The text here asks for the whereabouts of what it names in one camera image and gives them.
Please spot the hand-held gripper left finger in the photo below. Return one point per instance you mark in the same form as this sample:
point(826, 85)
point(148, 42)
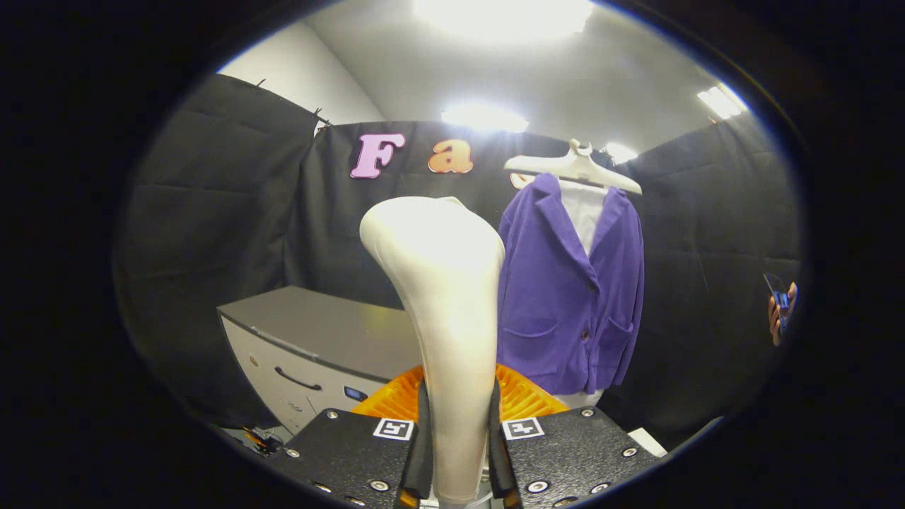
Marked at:
point(339, 452)

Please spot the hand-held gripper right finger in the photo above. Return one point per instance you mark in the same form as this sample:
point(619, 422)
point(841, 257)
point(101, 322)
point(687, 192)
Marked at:
point(573, 452)

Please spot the white garment steamer head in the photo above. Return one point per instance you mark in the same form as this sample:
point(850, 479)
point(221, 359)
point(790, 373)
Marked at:
point(442, 283)

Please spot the white shirt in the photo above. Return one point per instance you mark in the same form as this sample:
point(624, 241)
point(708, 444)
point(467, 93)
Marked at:
point(583, 212)

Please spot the white clothes hanger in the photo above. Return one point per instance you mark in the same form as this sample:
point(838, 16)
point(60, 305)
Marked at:
point(573, 168)

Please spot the white paper sheet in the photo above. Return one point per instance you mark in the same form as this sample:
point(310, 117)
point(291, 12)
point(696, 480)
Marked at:
point(647, 442)

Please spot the grey cabinet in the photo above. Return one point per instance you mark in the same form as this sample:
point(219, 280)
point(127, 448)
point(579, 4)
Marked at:
point(332, 325)

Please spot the dark phone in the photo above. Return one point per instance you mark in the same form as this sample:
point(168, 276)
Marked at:
point(778, 293)

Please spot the small ceiling light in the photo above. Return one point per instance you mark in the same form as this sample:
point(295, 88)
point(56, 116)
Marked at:
point(620, 153)

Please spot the round ceiling light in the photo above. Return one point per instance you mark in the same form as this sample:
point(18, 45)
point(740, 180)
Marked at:
point(484, 119)

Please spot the rectangular ceiling light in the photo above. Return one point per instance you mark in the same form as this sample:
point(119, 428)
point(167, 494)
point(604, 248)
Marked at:
point(721, 101)

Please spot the large ceiling light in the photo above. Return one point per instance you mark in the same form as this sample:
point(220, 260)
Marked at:
point(502, 18)

